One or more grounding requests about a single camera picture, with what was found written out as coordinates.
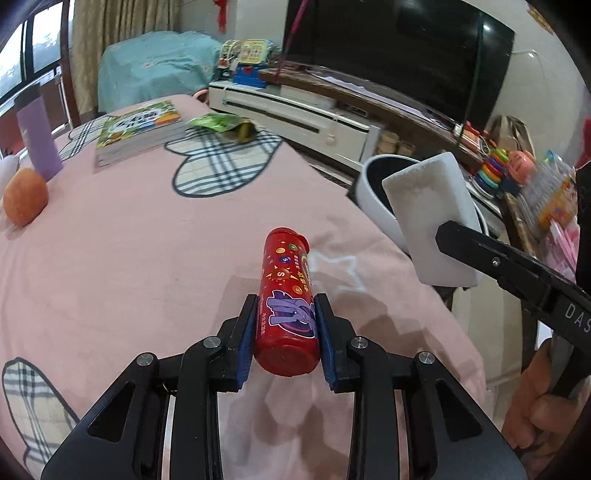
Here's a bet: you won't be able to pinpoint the colourful toy cash register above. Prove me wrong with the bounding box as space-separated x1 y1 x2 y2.
217 39 283 89

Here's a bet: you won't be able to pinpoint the orange fruit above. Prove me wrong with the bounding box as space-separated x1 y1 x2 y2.
2 167 49 227

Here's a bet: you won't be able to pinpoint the green cable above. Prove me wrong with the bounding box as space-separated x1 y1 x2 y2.
454 8 486 136

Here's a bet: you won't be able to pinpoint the colourful toy box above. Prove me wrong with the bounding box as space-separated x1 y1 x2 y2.
523 149 579 232

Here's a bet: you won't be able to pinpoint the white television cabinet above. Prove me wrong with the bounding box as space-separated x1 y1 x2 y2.
208 65 509 195

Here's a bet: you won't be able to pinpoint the wooden toy cups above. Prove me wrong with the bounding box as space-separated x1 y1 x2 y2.
375 130 415 156

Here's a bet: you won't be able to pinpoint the beige bag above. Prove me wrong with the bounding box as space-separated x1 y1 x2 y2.
484 114 537 156

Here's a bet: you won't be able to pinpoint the pink ball toy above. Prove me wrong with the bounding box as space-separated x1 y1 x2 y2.
507 150 537 184

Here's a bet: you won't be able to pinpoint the white round waste bin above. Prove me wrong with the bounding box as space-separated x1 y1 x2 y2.
360 154 491 260

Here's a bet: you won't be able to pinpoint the rainbow stacking rings toy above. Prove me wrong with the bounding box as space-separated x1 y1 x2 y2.
477 147 512 191

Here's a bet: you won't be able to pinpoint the balcony window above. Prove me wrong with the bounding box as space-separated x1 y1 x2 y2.
0 0 75 158

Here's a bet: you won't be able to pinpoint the red candy tube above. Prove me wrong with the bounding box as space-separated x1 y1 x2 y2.
253 226 322 378

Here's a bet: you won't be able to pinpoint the black television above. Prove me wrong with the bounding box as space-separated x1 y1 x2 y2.
281 0 516 136

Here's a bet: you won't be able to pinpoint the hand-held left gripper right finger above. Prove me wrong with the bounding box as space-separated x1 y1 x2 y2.
314 295 527 480

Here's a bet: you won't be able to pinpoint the white foam block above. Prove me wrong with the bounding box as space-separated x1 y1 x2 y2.
381 151 484 289

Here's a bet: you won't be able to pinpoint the person's right hand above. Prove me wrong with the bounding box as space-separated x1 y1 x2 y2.
501 339 579 463

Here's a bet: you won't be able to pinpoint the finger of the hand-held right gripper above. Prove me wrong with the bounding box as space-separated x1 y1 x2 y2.
435 220 579 302
484 272 551 320

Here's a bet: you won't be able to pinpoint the beige curtain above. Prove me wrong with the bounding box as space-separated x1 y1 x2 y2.
69 0 184 116

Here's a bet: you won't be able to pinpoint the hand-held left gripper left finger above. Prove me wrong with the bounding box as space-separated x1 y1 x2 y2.
41 294 259 480

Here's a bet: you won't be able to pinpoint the green snack packet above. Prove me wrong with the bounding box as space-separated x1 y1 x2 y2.
187 113 256 145

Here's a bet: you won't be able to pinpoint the teal covered armchair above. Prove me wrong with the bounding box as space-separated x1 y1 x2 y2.
97 31 223 114

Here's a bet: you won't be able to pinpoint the red toy phone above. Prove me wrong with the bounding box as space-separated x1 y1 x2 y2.
459 121 491 151

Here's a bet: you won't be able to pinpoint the pink stick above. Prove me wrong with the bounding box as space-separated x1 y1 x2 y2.
276 0 311 75

